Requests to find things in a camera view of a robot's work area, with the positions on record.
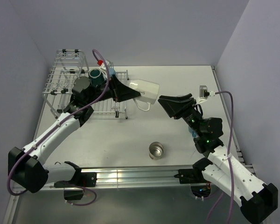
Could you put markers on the metal wire dish rack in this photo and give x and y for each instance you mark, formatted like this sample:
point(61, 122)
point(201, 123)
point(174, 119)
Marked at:
point(72, 80)

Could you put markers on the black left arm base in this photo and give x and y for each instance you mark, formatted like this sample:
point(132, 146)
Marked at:
point(84, 179)

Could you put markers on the blue white ceramic mug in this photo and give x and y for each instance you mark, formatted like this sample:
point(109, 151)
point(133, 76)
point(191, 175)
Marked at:
point(192, 132)

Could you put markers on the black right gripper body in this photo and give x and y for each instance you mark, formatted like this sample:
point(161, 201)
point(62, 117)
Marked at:
point(193, 118)

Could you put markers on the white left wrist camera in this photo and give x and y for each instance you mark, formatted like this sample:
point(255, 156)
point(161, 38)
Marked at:
point(104, 68)

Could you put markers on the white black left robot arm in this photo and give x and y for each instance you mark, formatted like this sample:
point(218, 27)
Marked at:
point(26, 165)

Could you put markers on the light blue plastic cup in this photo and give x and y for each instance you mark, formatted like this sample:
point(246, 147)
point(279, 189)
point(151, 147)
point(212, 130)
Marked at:
point(112, 72)

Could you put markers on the stainless steel cup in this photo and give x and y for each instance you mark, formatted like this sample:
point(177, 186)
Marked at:
point(156, 150)

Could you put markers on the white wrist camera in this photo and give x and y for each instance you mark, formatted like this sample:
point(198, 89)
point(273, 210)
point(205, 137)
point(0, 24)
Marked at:
point(204, 94)
point(104, 68)

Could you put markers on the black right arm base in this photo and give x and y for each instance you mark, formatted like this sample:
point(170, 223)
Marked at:
point(190, 176)

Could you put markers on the dark green ceramic mug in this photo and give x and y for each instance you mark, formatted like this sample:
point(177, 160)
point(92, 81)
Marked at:
point(96, 76)

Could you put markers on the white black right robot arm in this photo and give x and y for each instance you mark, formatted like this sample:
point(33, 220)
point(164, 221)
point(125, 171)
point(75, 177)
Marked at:
point(256, 199)

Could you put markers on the aluminium frame rail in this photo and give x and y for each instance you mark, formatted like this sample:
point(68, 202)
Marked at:
point(140, 175)

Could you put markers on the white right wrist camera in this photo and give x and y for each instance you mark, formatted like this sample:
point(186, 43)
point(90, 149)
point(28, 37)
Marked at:
point(204, 94)

